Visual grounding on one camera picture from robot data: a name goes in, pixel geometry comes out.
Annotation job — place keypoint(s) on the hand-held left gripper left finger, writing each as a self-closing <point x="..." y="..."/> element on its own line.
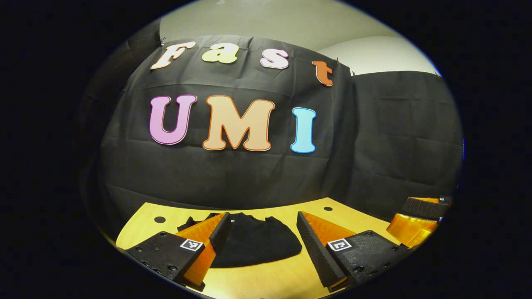
<point x="221" y="234"/>

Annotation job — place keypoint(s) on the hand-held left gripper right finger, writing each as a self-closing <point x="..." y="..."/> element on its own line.
<point x="314" y="249"/>

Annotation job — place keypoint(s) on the black backdrop cloth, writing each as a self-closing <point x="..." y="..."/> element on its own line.
<point x="249" y="174"/>

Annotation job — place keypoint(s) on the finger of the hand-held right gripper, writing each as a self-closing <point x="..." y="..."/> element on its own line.
<point x="411" y="230"/>
<point x="424" y="209"/>

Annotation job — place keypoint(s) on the black coat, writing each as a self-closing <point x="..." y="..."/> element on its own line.
<point x="253" y="245"/>

